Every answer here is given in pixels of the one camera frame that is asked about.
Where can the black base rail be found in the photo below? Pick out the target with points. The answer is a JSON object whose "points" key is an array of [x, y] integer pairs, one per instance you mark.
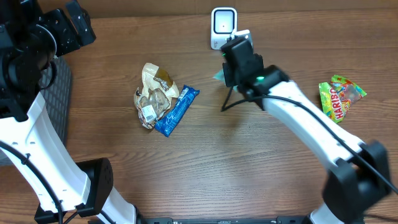
{"points": [[277, 220]]}

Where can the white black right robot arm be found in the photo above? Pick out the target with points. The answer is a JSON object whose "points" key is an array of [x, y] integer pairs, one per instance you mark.
{"points": [[358, 173]]}

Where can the grey plastic mesh basket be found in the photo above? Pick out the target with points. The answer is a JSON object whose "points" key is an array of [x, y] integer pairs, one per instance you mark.
{"points": [[57, 98]]}

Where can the blue cookie packet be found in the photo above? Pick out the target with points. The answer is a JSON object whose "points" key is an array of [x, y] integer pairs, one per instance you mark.
{"points": [[170, 121]]}

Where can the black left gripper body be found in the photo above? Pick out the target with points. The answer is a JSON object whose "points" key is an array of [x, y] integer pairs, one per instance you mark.
{"points": [[66, 39]]}

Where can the green gummy candy bag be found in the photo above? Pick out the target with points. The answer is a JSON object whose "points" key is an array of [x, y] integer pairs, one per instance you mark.
{"points": [[338, 96]]}

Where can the white barcode scanner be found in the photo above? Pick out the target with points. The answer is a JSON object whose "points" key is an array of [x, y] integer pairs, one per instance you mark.
{"points": [[223, 24]]}

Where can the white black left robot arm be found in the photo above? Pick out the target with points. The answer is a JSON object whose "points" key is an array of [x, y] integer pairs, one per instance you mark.
{"points": [[30, 40]]}

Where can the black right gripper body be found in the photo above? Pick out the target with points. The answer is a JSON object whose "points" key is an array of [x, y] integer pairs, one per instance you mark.
{"points": [[231, 73]]}

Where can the beige brown snack bag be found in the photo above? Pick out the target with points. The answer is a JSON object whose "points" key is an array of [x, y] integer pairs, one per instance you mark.
{"points": [[155, 98]]}

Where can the light teal snack packet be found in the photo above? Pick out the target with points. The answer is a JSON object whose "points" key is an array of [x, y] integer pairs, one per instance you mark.
{"points": [[220, 76]]}

